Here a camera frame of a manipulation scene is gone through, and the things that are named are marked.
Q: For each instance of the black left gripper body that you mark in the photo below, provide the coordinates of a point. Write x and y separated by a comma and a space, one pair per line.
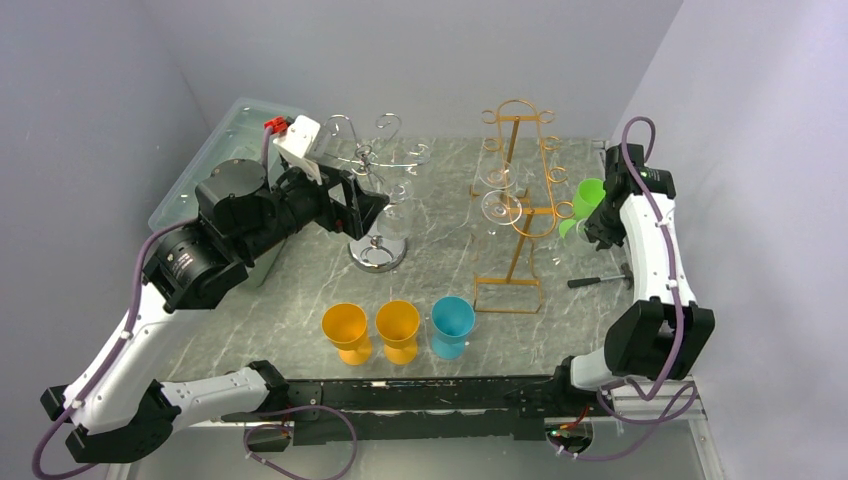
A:
304, 200

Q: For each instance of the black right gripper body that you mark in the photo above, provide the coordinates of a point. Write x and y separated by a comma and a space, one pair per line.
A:
606, 225

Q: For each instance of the clear wine glass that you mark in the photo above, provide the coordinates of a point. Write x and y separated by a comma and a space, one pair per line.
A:
495, 175
581, 244
498, 210

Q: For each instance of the green plastic wine glass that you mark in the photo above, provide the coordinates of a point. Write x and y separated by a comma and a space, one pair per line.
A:
589, 195

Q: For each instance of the orange plastic wine glass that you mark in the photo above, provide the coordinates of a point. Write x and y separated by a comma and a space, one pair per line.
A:
397, 324
345, 326

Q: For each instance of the blue plastic wine glass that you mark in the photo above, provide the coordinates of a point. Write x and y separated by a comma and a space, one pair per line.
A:
453, 320

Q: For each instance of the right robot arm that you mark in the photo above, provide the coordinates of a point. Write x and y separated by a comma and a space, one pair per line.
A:
661, 335

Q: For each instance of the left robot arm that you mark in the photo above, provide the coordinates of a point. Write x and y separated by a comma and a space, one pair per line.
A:
117, 410

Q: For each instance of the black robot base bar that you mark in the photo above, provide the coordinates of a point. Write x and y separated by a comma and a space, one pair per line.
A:
519, 407

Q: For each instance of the clear ribbed glass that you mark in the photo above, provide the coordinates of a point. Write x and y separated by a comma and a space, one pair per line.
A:
395, 221
419, 164

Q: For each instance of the translucent green storage box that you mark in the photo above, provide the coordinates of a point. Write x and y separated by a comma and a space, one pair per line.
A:
234, 226

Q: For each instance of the chrome wire glass rack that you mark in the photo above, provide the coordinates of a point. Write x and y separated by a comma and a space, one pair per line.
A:
374, 163

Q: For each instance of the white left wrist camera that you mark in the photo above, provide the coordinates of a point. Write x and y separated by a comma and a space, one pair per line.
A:
300, 144

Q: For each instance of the gold wire glass rack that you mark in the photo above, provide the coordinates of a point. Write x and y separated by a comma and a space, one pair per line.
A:
505, 280

